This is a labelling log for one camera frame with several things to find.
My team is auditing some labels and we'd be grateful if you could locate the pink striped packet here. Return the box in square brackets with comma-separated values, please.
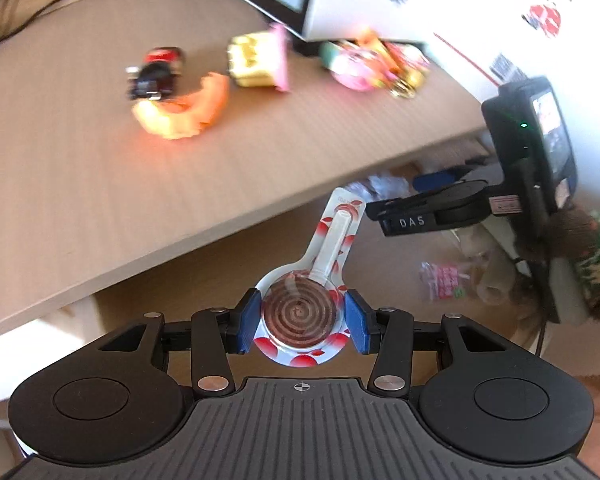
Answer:
[419, 260, 469, 304]

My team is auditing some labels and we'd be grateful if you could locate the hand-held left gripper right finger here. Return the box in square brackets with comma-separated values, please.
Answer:
[345, 289, 511, 400]

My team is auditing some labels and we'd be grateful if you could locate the white printed carton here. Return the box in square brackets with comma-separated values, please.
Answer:
[420, 0, 600, 201]

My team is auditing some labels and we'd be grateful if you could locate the red white lollipop packet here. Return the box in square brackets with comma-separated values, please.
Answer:
[252, 186, 366, 368]

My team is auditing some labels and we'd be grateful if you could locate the pink snack packet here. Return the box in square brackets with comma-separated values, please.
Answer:
[319, 40, 397, 93]

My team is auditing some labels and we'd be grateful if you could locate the orange plastic shell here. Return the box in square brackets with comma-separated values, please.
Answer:
[172, 71, 231, 128]
[131, 97, 206, 141]

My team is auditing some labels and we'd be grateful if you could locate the yellow toy with pink lid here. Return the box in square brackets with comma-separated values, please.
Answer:
[226, 23, 293, 93]

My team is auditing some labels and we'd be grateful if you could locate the dark blue object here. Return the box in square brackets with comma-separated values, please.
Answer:
[412, 170, 470, 192]

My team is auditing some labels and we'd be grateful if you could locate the beige crumpled object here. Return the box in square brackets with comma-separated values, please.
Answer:
[472, 237, 513, 307]

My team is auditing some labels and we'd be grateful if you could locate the wooden drawer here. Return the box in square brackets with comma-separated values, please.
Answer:
[0, 195, 431, 406]

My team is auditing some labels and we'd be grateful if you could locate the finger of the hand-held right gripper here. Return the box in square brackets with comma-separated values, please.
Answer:
[365, 187, 446, 220]

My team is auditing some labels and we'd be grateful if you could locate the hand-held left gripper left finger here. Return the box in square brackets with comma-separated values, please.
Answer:
[97, 287, 263, 397]

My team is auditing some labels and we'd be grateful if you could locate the black red toy car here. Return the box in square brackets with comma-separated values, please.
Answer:
[126, 46, 188, 102]

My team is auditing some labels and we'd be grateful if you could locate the person's right hand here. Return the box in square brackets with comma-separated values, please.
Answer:
[550, 204, 600, 262]

